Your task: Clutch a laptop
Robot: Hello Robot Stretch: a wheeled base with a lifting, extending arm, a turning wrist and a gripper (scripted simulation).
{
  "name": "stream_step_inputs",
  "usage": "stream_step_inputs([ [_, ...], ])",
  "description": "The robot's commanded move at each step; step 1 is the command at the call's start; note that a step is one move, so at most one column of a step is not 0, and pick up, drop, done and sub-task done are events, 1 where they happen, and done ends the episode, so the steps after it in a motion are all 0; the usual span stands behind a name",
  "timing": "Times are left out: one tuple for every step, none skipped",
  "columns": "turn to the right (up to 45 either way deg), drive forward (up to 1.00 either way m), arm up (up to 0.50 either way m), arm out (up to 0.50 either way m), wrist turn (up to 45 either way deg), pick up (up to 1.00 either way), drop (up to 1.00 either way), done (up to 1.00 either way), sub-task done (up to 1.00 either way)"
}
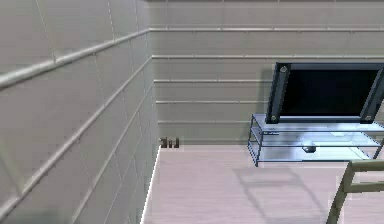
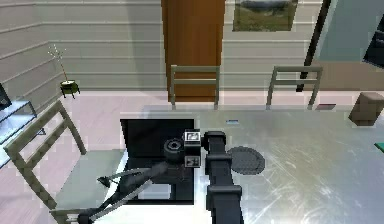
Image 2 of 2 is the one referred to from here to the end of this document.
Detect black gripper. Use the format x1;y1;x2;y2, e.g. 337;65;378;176
77;137;187;224

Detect black laptop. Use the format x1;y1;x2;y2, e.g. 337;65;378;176
119;118;196;206

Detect beige wooden chair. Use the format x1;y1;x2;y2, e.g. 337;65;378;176
265;65;324;111
3;99;128;224
169;64;221;110

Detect twig plant in green pot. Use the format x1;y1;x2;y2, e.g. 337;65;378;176
47;44;81;100

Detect glass side table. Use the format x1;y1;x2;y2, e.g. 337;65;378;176
0;99;47;169

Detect grey round mat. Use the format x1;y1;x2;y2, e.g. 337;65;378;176
227;146;266;176

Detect black television set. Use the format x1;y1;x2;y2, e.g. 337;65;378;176
0;82;13;111

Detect brown wooden door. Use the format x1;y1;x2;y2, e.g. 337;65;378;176
160;0;227;103

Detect dark red flat item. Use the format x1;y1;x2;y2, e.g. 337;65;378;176
315;103;337;111

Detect framed landscape picture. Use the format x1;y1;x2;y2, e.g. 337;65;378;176
232;0;299;33

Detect brown square bin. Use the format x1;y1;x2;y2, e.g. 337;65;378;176
347;91;384;127

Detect black window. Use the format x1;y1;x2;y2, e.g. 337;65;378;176
362;13;384;70

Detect black door frame post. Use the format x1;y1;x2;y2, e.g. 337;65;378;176
295;0;333;93

